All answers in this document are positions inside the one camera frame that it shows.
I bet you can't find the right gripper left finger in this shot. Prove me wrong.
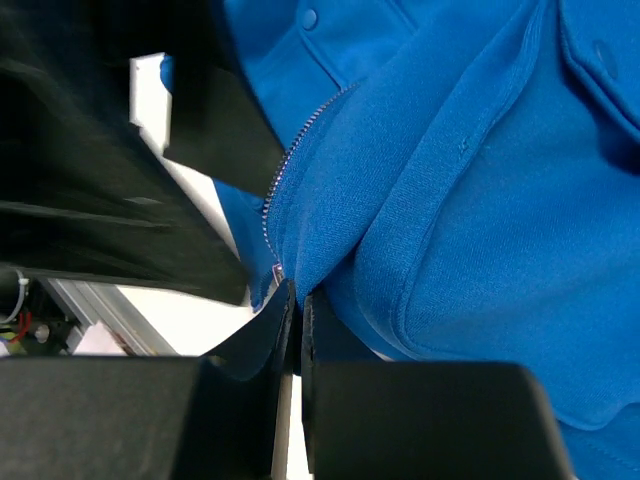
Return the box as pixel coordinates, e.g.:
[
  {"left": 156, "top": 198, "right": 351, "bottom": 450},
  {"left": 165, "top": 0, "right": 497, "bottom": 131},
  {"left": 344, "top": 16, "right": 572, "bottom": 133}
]
[{"left": 1, "top": 283, "right": 295, "bottom": 479}]

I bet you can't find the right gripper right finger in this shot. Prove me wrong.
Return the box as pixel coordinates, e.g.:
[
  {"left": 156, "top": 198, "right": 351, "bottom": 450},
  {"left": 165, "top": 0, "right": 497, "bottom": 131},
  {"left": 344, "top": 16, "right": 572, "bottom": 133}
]
[{"left": 301, "top": 292, "right": 573, "bottom": 479}]

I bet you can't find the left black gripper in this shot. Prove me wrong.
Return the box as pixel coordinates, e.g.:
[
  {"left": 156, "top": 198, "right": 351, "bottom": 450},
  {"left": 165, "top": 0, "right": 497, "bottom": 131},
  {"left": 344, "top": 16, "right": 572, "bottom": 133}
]
[{"left": 1, "top": 1, "right": 282, "bottom": 303}]

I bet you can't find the aluminium table front rail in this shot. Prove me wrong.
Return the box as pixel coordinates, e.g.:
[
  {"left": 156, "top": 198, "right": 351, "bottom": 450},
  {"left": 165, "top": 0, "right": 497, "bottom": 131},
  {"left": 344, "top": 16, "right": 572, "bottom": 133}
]
[{"left": 40, "top": 279, "right": 177, "bottom": 356}]

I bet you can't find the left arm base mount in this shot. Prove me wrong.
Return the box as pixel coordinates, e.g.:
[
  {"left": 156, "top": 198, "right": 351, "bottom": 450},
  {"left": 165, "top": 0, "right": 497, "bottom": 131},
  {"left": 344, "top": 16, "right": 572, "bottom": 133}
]
[{"left": 1, "top": 267, "right": 77, "bottom": 356}]

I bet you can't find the blue zip jacket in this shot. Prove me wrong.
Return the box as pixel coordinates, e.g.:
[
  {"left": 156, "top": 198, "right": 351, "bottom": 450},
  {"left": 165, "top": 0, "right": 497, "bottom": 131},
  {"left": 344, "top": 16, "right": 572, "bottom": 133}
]
[{"left": 158, "top": 0, "right": 640, "bottom": 480}]

